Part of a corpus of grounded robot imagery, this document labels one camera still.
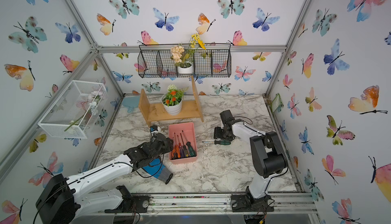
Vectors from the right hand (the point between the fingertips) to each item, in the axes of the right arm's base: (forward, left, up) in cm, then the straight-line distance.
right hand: (219, 134), depth 94 cm
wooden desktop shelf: (+13, +41, +4) cm, 44 cm away
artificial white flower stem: (+2, +64, +28) cm, 70 cm away
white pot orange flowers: (+11, +28, +18) cm, 35 cm away
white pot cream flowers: (+30, +23, +28) cm, 47 cm away
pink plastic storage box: (+3, +28, -1) cm, 29 cm away
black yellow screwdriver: (-12, +20, -1) cm, 23 cm away
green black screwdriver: (-11, +16, -1) cm, 20 cm away
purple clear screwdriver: (-10, +23, -2) cm, 25 cm away
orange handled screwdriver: (-9, +25, -2) cm, 26 cm away
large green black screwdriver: (-5, -1, 0) cm, 5 cm away
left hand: (-10, +26, +8) cm, 29 cm away
